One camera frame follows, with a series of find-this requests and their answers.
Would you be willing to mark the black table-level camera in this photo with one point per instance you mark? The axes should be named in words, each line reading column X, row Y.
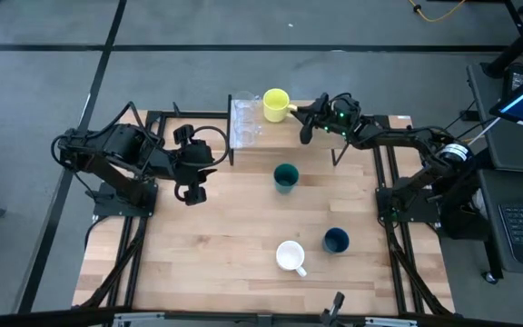
column 334, row 309

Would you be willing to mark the teal green cup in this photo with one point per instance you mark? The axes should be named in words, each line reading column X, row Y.
column 286, row 178

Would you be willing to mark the dark blue cup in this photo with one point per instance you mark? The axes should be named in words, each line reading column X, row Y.
column 335, row 240

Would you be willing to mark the clear glass mug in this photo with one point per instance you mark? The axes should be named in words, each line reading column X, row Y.
column 245, row 131
column 245, row 103

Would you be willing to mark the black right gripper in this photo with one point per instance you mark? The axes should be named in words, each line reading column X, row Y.
column 341, row 115

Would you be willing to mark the black rig frame bar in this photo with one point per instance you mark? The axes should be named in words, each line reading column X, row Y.
column 39, row 318

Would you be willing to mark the white mug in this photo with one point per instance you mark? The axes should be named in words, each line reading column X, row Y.
column 289, row 255

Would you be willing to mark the yellow mug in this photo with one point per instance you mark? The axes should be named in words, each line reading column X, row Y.
column 275, row 105

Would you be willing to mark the black stand leg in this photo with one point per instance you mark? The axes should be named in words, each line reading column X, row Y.
column 516, row 47

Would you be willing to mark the black desk device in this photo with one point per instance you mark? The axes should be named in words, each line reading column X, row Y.
column 518, row 79

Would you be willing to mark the black table frame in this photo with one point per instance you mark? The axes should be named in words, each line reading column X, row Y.
column 198, row 114

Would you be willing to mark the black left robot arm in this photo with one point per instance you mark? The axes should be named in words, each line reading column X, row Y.
column 125, row 145

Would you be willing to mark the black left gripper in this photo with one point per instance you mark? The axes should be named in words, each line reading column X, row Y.
column 193, row 159

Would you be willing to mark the wooden shelf with black legs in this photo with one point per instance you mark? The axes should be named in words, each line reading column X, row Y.
column 289, row 136

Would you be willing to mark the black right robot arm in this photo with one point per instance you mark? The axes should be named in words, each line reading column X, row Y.
column 407, row 136

